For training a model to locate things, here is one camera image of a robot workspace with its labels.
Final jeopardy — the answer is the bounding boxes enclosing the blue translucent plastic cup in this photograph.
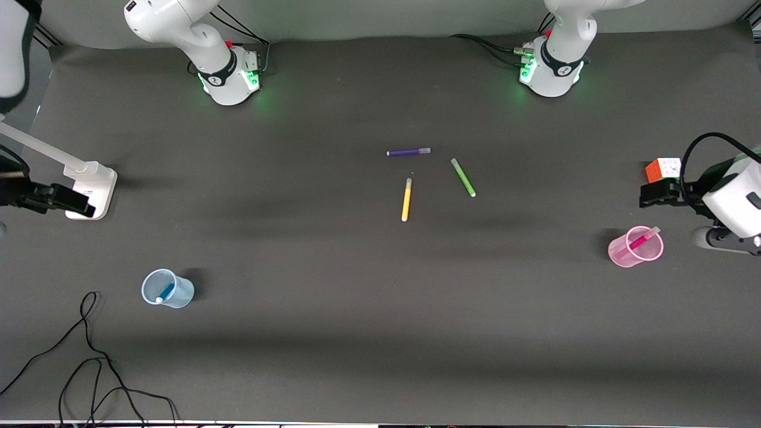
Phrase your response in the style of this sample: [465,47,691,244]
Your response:
[141,269,195,309]

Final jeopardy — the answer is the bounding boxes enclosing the pink marker with clear cap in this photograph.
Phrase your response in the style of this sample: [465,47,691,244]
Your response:
[615,227,661,259]

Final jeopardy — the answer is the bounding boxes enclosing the white desk stand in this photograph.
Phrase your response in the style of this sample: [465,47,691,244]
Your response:
[0,122,118,221]

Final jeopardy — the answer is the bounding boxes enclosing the black arm base cables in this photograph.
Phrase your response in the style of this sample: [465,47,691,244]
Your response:
[211,9,271,75]
[449,33,536,69]

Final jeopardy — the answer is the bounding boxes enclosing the black left arm base cables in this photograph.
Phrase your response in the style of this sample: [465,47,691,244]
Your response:
[449,33,536,69]

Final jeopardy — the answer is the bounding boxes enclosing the pink translucent plastic cup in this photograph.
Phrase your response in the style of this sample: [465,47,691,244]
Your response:
[608,226,664,268]

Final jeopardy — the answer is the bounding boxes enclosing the thin black loose cable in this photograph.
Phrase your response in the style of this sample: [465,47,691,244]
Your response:
[0,291,114,396]
[58,357,179,428]

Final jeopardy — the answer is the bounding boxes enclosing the green marker with clear cap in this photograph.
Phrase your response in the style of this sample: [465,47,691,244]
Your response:
[451,158,476,198]

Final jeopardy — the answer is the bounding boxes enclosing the multicoloured puzzle cube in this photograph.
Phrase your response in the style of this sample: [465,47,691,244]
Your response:
[645,158,682,184]

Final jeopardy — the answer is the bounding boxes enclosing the black right arm base cables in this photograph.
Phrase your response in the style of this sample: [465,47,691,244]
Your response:
[211,9,271,75]

